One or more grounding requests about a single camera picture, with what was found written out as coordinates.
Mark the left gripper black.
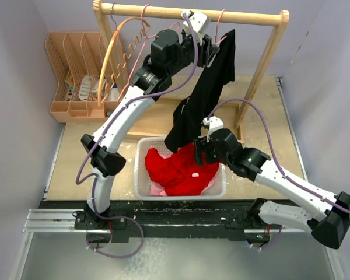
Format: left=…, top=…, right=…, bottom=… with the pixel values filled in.
left=167, top=31, right=219, bottom=77

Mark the red t shirt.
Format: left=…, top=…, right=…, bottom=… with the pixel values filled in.
left=144, top=143, right=220, bottom=197

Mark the pink tank top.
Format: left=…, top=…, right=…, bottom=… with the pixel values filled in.
left=149, top=154, right=216, bottom=197

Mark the pink wire hanger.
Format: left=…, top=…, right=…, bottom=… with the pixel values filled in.
left=214, top=9, right=226, bottom=46
left=101, top=3, right=181, bottom=103

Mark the orange hanger with metal hook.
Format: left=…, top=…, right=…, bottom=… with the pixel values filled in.
left=93, top=1, right=144, bottom=107

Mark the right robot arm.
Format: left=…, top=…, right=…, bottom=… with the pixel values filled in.
left=193, top=128, right=350, bottom=249

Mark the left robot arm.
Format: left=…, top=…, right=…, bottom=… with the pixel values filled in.
left=81, top=29, right=219, bottom=229

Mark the black t shirt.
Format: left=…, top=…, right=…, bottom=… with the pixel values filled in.
left=164, top=29, right=236, bottom=153

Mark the white plastic basket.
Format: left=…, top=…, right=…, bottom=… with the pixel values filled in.
left=134, top=136, right=226, bottom=201

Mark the wooden clothes rack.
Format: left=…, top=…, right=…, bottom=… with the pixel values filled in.
left=92, top=0, right=291, bottom=152

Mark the white green box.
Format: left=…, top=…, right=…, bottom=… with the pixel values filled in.
left=90, top=78, right=106, bottom=99

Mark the peach plastic file organizer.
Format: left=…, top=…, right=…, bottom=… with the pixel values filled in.
left=45, top=32, right=120, bottom=123

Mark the white leaflet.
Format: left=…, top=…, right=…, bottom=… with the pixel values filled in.
left=78, top=75, right=91, bottom=102

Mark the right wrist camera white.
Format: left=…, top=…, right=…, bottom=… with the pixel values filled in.
left=202, top=116, right=224, bottom=137

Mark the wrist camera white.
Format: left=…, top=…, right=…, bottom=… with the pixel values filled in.
left=202, top=116, right=224, bottom=137
left=181, top=9, right=211, bottom=36

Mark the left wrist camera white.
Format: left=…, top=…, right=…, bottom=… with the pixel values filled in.
left=181, top=9, right=211, bottom=36

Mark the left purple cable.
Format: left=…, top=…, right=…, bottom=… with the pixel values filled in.
left=75, top=11, right=205, bottom=259

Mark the purple cable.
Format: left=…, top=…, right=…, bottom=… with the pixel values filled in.
left=75, top=11, right=205, bottom=259
left=206, top=98, right=350, bottom=251

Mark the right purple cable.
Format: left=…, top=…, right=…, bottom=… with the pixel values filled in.
left=206, top=98, right=350, bottom=251

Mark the aluminium frame rail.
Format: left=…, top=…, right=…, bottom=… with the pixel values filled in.
left=8, top=76, right=345, bottom=280

